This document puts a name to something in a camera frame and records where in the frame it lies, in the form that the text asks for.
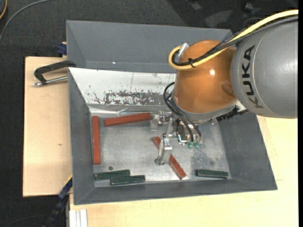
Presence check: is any pale wood flat board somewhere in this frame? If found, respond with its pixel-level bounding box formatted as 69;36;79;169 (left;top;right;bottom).
22;56;74;198

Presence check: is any grey metal bin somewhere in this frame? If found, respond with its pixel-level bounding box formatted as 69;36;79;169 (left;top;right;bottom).
65;19;278;206

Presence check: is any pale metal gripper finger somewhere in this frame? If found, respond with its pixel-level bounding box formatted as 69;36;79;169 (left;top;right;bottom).
150;110;171;131
154;138;173;166

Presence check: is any red-brown flat block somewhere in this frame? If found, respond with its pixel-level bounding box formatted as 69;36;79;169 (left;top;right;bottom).
152;136;187;181
103;112;152;128
91;116;102;166

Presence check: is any dark green flat block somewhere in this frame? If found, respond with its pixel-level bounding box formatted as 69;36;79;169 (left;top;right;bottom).
195;168;230;180
109;174;146;186
94;169;131;182

